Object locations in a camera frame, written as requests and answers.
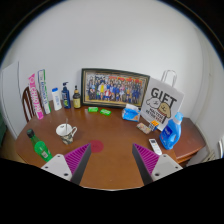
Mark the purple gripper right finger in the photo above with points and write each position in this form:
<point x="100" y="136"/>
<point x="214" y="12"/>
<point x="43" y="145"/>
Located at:
<point x="153" y="167"/>

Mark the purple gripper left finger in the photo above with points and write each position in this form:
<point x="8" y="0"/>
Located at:
<point x="71" y="166"/>

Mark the green plastic bottle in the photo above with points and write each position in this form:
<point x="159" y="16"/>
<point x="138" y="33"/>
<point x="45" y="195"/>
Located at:
<point x="39" y="146"/>

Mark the white remote control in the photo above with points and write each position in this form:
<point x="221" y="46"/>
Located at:
<point x="155" y="146"/>

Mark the red round coaster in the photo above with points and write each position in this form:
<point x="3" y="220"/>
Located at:
<point x="96" y="146"/>

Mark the patterned mug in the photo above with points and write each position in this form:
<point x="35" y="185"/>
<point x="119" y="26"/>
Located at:
<point x="67" y="139"/>

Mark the blue detergent bottle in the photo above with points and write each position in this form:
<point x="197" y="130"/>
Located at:
<point x="172" y="131"/>

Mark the small snack packet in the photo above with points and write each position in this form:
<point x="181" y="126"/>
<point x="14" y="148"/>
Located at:
<point x="145" y="129"/>

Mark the small orange blue box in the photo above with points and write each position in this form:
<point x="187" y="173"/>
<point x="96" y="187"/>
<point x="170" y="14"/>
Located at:
<point x="153" y="125"/>

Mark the spoon in mug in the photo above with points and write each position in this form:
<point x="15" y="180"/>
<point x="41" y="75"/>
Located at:
<point x="66" y="126"/>

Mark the white gift paper bag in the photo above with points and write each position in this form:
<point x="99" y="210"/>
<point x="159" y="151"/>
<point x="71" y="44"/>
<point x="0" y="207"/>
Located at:
<point x="162" y="101"/>

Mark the dark blue pump bottle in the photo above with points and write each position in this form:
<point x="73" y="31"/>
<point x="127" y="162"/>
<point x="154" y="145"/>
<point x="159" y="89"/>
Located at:
<point x="66" y="96"/>

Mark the dark brown glass bottle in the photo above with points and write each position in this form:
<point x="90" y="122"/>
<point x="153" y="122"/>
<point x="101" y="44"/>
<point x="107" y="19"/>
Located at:
<point x="76" y="98"/>

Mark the wooden chair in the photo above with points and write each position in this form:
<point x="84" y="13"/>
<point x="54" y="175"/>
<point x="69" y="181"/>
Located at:
<point x="27" y="104"/>

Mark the white lotion bottle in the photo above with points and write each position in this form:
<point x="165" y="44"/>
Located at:
<point x="56" y="99"/>

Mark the framed group photo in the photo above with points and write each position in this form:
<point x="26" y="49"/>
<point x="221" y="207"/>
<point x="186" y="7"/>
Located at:
<point x="112" y="88"/>

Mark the pink toothpaste box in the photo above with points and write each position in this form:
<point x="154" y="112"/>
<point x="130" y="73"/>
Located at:
<point x="35" y="98"/>

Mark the green white toothpaste box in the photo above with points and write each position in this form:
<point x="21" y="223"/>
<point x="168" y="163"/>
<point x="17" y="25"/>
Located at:
<point x="43" y="91"/>

